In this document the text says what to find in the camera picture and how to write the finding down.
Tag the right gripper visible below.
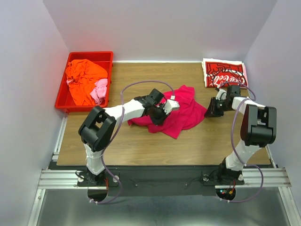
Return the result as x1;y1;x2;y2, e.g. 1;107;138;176
203;97;231;117

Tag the magenta t shirt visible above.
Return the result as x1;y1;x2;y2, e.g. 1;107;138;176
127;85;206;139

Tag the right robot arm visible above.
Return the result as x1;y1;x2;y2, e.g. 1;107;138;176
204;82;277;184

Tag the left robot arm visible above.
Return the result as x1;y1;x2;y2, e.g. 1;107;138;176
79;89;179;186

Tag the folded red coca-cola t shirt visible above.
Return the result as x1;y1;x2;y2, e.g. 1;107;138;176
203;61;249;88

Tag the folded white t shirt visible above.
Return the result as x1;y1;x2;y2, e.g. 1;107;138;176
202;58;245;88

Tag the light pink t shirt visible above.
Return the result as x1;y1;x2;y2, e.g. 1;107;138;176
67;78;108;105

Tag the red plastic bin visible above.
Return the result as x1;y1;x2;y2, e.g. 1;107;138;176
55;51;114;113

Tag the orange t shirt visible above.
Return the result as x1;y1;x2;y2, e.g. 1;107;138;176
65;59;108;106

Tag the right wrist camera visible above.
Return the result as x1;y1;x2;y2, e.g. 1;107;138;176
215;89;227;100

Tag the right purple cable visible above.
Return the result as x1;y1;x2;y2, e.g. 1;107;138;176
213;79;263;203

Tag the purple cable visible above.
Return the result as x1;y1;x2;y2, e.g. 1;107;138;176
88;80;176;205
213;79;263;203

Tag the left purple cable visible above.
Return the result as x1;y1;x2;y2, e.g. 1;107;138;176
88;80;176;205

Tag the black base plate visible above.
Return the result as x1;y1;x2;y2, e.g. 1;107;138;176
75;165;244;201

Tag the aluminium frame rail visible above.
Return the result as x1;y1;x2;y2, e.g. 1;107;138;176
29;112;299;226

